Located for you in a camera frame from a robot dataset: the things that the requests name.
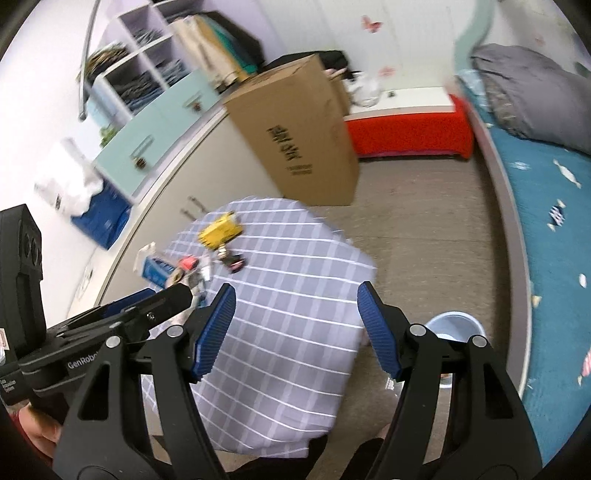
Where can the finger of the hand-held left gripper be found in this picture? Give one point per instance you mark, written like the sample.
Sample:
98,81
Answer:
127,302
166,304

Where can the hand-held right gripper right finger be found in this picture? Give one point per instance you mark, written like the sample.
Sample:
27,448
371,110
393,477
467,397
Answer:
378,332

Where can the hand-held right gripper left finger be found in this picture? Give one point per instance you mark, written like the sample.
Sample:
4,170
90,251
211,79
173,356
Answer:
214,332

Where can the light blue plastic bucket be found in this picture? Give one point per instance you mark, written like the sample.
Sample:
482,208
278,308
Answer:
450,325

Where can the person's left hand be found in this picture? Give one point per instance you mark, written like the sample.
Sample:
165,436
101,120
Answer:
44,427

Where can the blue tissue pack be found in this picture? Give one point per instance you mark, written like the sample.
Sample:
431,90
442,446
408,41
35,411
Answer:
157,272

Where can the red small wrapper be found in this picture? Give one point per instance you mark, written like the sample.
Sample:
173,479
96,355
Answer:
188,264

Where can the clear plastic wrapper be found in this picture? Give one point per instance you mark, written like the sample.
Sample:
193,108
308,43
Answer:
206,268

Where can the dark small wrapper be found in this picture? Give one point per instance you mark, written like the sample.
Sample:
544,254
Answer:
234,262

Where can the table with grey checked cloth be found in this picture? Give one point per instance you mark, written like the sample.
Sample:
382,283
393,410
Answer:
286,295

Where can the blue storage box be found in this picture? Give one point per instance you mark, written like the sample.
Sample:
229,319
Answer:
101,217

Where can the yellow snack packet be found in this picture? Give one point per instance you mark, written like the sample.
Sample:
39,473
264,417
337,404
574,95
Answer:
220,230

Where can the white low cabinet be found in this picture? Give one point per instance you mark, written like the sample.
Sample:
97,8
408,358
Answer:
184,184

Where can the white crinkled bag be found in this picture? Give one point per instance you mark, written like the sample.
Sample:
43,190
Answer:
69,180

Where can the green plant decoration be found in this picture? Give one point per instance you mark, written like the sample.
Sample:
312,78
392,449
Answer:
108,137

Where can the bed with teal sheet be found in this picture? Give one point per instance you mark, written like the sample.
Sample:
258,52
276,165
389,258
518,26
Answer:
554,258

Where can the lilac staircase shelf unit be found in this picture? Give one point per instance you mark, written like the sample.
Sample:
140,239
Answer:
175,110

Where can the red bench with white top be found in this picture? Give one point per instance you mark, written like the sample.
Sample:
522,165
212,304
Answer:
411,129

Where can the tall brown cardboard box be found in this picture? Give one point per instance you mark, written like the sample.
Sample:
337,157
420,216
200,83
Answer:
295,138

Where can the folded dark jeans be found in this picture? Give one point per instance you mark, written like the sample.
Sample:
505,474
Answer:
138,92

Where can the folded grey clothes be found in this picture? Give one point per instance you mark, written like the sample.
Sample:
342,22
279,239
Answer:
171,71

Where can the white plastic bag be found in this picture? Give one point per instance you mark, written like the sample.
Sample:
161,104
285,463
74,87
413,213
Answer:
367,90

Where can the pile of mixed clothes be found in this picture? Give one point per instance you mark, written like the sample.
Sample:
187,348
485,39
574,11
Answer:
106,60

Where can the grey metal handrail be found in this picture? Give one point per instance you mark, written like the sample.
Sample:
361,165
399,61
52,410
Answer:
90,50

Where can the checked pillow on bed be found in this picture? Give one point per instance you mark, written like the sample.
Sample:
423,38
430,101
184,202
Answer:
501,104

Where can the beige hanging jacket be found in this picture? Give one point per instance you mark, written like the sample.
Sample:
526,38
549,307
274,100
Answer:
196,46

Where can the blue checked pillow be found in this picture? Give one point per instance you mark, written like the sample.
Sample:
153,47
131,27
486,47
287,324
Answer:
468,87

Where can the pale pink flower sticker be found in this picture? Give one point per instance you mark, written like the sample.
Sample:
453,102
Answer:
387,71

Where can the green hanging garment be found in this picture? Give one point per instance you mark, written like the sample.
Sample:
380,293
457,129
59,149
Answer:
233,46

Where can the black cloth bundle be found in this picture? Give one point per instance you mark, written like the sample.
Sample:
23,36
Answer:
323,60

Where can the grey duvet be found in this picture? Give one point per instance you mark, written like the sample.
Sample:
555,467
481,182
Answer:
531,92

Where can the white wardrobe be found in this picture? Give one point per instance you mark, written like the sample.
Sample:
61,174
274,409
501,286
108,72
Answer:
332,27

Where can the pink butterfly sticker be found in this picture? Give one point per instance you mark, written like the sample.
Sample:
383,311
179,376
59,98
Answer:
372,24

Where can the teal bunk bed frame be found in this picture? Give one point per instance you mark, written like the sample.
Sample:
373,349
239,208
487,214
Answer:
512,240

